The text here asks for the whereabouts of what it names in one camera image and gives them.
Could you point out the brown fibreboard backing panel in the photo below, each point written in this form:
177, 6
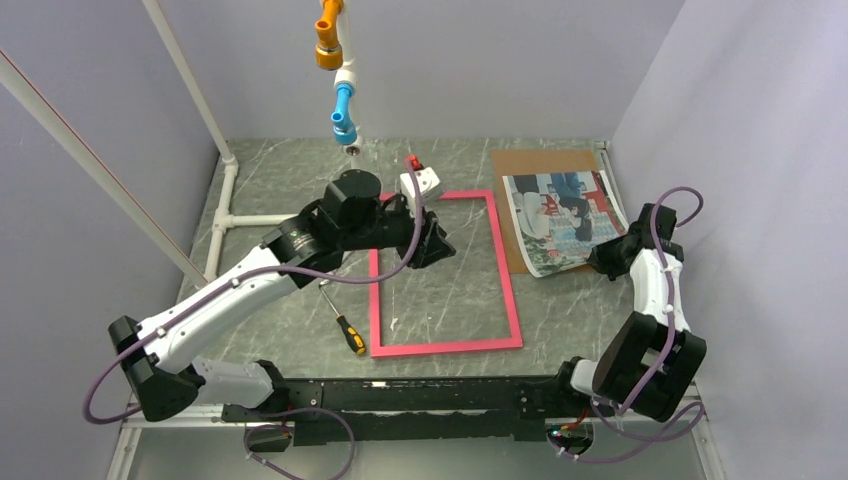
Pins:
524, 161

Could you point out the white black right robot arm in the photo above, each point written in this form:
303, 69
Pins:
651, 361

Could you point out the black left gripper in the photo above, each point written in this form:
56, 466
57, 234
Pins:
433, 249

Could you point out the colourful printed photo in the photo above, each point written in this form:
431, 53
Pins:
559, 217

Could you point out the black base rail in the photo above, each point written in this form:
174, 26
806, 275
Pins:
520, 408

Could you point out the orange pipe fitting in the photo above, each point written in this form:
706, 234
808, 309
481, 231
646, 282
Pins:
328, 49

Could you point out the white diagonal pole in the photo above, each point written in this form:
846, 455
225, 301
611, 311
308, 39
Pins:
14, 80

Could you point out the white PVC pipe stand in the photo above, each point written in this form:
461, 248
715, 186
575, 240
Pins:
223, 219

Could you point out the pink wooden photo frame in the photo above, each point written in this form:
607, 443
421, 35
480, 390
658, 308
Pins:
512, 342

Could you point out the yellow black screwdriver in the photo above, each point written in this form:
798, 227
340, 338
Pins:
352, 337

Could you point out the blue pipe fitting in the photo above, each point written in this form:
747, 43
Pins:
344, 127

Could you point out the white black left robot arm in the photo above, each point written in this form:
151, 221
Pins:
161, 355

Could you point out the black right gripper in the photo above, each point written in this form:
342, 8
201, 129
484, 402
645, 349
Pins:
599, 258

